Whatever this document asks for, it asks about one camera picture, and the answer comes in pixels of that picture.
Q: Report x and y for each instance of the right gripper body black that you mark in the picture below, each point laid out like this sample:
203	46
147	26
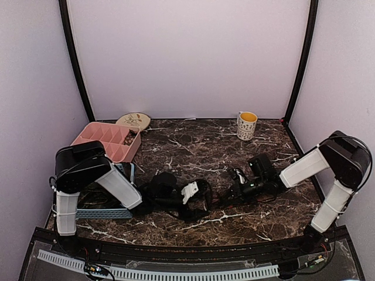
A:
244	195

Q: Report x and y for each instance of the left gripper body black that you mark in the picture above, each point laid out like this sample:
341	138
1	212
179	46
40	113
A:
183	214

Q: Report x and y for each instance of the brown red patterned tie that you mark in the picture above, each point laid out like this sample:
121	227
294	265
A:
222	203

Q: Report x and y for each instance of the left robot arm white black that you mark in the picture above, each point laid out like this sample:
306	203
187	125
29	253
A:
79	166

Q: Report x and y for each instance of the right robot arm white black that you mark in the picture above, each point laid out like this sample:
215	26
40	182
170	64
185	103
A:
347	159

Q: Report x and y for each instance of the white mug yellow inside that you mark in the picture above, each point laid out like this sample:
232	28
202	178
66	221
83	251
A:
246	125

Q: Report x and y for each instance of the pink divided organizer tray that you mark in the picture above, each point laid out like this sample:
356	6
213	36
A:
111	136

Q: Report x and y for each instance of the rolled tie in tray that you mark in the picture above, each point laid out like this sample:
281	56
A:
130	138

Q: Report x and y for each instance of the blue perforated plastic basket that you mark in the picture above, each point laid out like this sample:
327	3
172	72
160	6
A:
111	213

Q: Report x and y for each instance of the beige floral plate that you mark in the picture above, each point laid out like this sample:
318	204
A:
135	119

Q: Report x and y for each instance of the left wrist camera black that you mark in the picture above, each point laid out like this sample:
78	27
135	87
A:
164	189

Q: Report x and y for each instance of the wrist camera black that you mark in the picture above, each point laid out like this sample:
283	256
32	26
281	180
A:
164	189
262	168

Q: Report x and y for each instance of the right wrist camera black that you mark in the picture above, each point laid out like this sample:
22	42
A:
262	168

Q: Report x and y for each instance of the white slotted cable duct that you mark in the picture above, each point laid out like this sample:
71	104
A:
119	273

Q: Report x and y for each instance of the black front rail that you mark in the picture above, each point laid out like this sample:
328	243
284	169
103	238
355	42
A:
285	250

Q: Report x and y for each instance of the right black frame post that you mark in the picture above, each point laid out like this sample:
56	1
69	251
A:
303	61

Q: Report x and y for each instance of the black frame post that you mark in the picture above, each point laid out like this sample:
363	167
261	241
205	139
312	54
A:
74	60
303	61

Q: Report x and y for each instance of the left black frame post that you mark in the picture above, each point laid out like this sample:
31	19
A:
74	60

